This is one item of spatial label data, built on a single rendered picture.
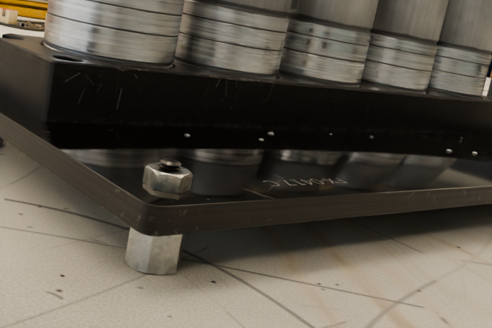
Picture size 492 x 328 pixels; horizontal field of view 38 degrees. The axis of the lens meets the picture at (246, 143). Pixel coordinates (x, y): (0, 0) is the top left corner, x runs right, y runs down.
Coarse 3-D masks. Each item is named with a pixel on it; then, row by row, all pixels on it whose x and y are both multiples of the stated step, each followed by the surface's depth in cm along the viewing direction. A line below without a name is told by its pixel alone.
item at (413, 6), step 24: (384, 0) 18; (408, 0) 18; (432, 0) 18; (384, 24) 18; (408, 24) 18; (432, 24) 18; (384, 48) 18; (408, 48) 18; (432, 48) 18; (384, 72) 18; (408, 72) 18
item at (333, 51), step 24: (312, 0) 16; (336, 0) 16; (360, 0) 16; (288, 24) 16; (312, 24) 16; (336, 24) 16; (360, 24) 16; (288, 48) 16; (312, 48) 16; (336, 48) 16; (360, 48) 16; (288, 72) 16; (312, 72) 16; (336, 72) 16; (360, 72) 17
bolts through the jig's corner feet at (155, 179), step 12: (144, 168) 9; (156, 168) 9; (168, 168) 9; (180, 168) 9; (144, 180) 9; (156, 180) 9; (168, 180) 9; (180, 180) 9; (168, 192) 9; (180, 192) 9
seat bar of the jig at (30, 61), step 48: (0, 48) 13; (48, 48) 12; (0, 96) 13; (48, 96) 11; (96, 96) 12; (144, 96) 12; (192, 96) 13; (240, 96) 14; (288, 96) 15; (336, 96) 16; (384, 96) 17; (432, 96) 18; (480, 96) 21
